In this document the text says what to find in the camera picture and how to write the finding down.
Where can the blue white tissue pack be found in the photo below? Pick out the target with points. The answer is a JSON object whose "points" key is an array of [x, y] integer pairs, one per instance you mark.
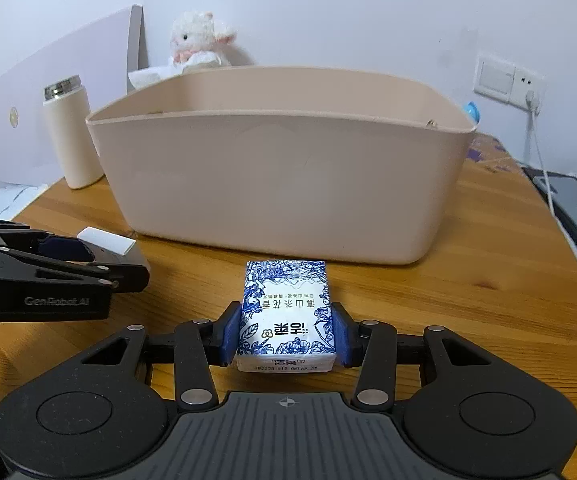
{"points": [[286, 322]]}

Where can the blue bird figurine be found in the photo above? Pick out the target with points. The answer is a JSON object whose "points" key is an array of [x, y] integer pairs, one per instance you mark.
{"points": [[473, 111]]}

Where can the white steel thermos bottle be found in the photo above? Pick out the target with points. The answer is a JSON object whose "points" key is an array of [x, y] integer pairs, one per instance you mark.
{"points": [[65, 109]]}

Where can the grey laptop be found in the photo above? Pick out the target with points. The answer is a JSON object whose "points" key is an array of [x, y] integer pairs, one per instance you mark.
{"points": [[562, 191]]}

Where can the white wall switch socket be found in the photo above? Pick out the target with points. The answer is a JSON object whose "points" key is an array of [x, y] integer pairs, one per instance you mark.
{"points": [[508, 83]]}

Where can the lilac headboard panel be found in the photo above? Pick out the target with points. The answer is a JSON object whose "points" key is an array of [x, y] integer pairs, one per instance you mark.
{"points": [[101, 54]]}

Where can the tissue box with tissue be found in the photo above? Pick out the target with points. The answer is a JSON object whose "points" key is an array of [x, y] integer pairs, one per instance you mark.
{"points": [[158, 75]]}

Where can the floral table mat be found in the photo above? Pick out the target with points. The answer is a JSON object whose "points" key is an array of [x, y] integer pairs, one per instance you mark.
{"points": [[488, 153]]}

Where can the small white box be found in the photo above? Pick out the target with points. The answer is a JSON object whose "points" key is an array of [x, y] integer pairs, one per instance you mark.
{"points": [[124, 248]]}

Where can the white plush lamb toy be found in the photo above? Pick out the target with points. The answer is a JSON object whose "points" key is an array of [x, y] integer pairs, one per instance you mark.
{"points": [[197, 41]]}

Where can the beige plastic storage bin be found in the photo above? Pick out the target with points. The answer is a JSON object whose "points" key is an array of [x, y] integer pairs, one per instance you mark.
{"points": [[293, 161]]}

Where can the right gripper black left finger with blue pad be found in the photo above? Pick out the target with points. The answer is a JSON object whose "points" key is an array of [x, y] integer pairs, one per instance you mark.
{"points": [[198, 345]]}

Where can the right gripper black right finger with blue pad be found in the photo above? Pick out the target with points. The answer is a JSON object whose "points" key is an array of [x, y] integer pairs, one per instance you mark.
{"points": [[370, 346]]}

